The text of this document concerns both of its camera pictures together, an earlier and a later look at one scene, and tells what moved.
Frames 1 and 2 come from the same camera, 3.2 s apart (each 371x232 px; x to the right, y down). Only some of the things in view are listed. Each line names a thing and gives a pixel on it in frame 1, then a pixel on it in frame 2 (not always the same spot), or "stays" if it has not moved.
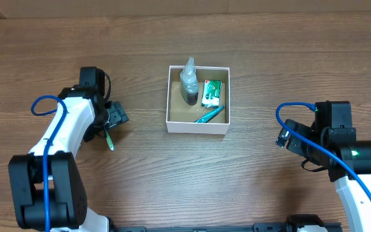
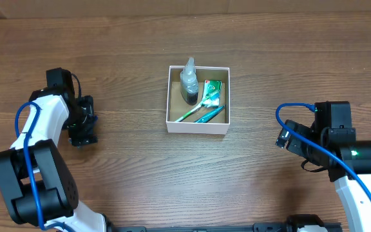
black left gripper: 117,113 to 76,133
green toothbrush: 109,140 to 193,110
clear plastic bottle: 189,83 stays
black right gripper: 294,145 stays
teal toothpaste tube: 207,117 stays
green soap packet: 212,93 stays
